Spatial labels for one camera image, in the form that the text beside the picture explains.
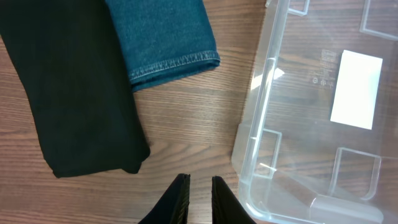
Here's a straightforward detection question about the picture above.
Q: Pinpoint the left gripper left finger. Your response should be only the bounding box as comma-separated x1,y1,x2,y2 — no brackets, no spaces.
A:
139,174,190,224

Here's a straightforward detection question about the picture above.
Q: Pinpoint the folded blue denim cloth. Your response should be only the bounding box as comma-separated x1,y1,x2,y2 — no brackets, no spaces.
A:
106,0,221,91

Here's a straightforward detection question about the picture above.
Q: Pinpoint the folded black cloth left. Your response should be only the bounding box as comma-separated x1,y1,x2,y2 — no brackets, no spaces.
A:
1,0,150,178

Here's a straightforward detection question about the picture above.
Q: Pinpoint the white label in container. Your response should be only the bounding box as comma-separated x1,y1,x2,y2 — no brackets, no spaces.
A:
330,50,383,130

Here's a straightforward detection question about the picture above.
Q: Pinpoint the clear plastic container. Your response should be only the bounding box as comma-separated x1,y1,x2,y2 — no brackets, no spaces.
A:
232,0,397,223

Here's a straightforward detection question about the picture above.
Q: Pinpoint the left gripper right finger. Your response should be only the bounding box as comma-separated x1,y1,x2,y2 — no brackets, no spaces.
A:
211,176,256,224

